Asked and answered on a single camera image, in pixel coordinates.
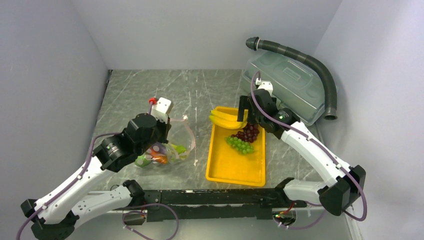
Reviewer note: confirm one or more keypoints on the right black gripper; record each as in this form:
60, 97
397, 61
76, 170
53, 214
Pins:
245, 104

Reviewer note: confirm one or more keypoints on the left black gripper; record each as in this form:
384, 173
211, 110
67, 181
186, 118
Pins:
166, 128

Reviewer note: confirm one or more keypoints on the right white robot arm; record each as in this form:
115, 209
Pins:
341, 183

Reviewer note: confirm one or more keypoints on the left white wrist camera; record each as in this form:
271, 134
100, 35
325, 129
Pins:
160, 108

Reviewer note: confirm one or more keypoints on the yellow banana bunch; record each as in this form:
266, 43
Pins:
226, 120

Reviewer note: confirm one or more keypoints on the clear lidded storage box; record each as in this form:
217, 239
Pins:
295, 85

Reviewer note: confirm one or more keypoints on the purple eggplant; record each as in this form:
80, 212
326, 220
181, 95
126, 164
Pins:
159, 148

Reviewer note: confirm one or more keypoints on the dark red grapes bunch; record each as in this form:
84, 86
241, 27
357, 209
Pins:
249, 133

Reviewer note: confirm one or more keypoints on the clear pink zip top bag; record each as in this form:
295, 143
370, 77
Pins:
180, 133

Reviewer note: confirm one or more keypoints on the green grapes bunch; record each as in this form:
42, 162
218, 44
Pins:
242, 147

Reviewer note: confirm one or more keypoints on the yellow plastic tray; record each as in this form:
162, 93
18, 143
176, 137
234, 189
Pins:
226, 165

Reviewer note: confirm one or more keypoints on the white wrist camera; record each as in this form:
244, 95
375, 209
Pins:
264, 85
160, 108

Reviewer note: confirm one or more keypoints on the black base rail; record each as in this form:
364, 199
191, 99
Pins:
258, 203

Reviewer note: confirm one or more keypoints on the celery stalk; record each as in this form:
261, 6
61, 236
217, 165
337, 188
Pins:
180, 151

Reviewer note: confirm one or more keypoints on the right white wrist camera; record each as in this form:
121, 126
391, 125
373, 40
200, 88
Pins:
264, 85

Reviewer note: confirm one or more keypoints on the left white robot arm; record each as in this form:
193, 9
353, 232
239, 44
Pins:
56, 215

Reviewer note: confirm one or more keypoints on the green artichoke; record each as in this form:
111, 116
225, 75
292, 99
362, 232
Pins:
142, 161

